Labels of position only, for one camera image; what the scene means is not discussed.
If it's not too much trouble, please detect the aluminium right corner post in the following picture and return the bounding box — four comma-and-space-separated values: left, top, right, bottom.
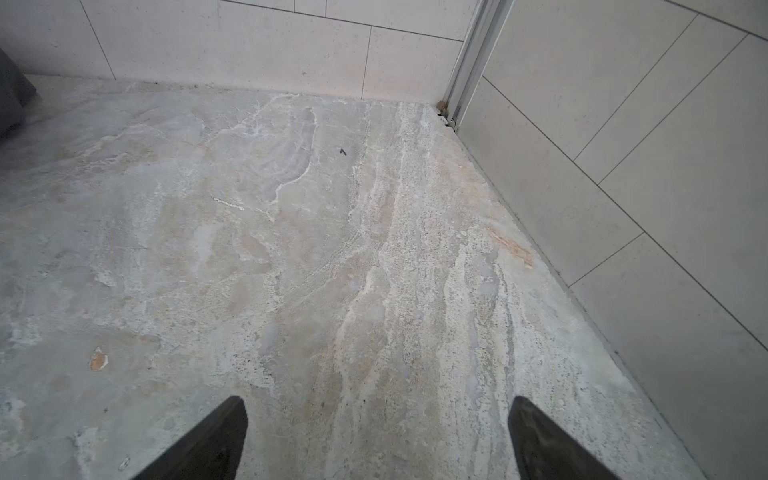
437, 0, 515, 131

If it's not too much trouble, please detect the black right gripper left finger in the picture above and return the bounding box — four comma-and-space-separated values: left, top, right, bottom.
135, 396, 248, 480

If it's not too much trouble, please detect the dark grey zip jacket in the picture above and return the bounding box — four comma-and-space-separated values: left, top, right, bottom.
0, 50, 37, 136

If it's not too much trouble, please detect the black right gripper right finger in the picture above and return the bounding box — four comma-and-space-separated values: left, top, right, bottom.
507, 396, 619, 480

